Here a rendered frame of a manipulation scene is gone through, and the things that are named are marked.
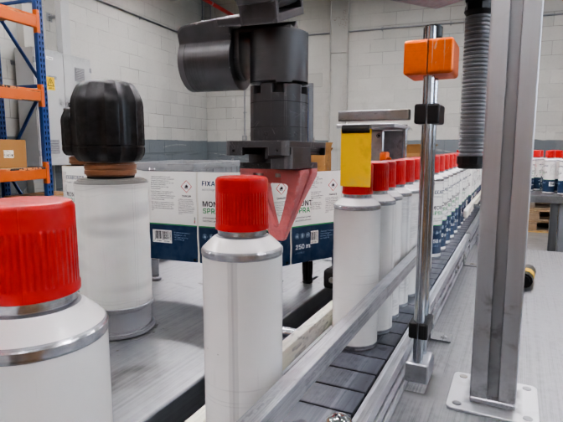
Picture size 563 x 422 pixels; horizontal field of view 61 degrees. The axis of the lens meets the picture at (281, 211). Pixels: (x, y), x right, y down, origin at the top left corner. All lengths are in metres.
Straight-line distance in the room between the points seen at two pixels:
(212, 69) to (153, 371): 0.30
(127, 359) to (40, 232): 0.39
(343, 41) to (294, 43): 7.88
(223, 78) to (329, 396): 0.32
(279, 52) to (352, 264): 0.23
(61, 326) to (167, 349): 0.39
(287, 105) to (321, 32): 8.08
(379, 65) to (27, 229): 8.09
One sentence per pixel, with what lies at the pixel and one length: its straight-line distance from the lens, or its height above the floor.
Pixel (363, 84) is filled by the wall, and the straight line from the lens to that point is 8.22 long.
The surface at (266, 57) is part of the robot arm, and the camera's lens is 0.47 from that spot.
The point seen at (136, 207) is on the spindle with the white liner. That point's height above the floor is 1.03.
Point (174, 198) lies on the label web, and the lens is 0.79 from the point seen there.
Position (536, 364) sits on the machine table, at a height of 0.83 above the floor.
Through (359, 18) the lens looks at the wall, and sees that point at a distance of 8.42.
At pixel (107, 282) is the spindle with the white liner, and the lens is 0.59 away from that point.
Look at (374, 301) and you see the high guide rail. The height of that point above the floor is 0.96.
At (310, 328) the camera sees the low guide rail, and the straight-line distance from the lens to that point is 0.52.
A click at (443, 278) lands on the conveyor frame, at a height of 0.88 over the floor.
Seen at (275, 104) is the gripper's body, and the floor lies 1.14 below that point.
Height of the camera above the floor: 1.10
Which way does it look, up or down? 8 degrees down
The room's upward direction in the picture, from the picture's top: straight up
